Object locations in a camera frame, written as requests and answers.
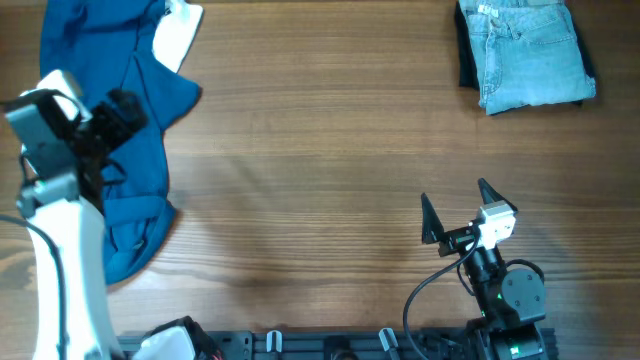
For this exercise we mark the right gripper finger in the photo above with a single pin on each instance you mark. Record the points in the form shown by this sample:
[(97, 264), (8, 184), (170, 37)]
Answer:
[(432, 228), (490, 195)]

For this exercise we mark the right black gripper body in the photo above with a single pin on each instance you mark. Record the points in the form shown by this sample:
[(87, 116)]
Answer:
[(459, 240)]

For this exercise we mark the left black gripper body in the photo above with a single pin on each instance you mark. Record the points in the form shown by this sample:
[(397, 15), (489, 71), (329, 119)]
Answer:
[(100, 134)]

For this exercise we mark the light blue denim shorts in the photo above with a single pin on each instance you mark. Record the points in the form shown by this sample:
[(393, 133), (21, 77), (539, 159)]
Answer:
[(525, 55)]

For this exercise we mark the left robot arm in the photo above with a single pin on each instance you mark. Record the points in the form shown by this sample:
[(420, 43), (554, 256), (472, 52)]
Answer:
[(62, 208)]

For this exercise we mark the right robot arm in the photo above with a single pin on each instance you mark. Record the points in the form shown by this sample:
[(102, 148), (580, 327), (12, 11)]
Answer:
[(511, 295)]

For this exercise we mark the dark blue shirt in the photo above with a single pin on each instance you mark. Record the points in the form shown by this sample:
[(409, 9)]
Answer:
[(107, 45)]

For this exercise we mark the white garment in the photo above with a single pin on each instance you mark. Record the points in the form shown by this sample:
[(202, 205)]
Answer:
[(176, 32)]

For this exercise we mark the folded black garment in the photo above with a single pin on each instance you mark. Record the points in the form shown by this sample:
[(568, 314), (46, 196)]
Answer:
[(467, 50)]

